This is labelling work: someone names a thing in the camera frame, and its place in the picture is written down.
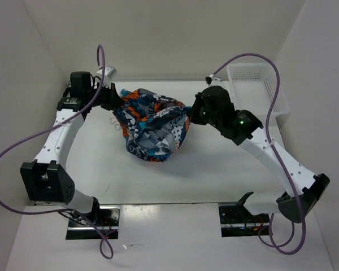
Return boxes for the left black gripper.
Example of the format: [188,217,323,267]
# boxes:
[86,81,125,111]

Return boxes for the colourful patterned shorts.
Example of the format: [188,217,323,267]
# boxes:
[113,89,192,162]

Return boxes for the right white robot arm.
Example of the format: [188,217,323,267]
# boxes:
[189,86,330,224]

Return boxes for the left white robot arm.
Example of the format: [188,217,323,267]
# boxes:
[20,67,119,226]

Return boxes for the white plastic basket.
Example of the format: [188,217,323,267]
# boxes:
[227,63,276,122]

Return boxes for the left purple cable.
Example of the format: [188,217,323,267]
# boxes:
[0,44,114,260]

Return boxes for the purple cable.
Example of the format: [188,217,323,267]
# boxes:
[211,53,306,256]
[0,44,114,260]

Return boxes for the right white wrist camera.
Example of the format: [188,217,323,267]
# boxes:
[205,74,223,86]

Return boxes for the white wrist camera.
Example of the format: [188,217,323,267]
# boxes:
[96,67,117,81]
[205,74,223,86]

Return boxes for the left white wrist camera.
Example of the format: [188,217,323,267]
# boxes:
[96,67,117,81]

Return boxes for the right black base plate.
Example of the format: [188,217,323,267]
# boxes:
[218,203,270,237]

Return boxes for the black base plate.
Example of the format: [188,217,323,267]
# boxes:
[218,203,270,237]
[62,206,120,240]

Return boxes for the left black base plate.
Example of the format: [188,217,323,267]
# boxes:
[62,206,120,240]

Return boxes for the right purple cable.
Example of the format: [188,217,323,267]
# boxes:
[211,53,306,256]

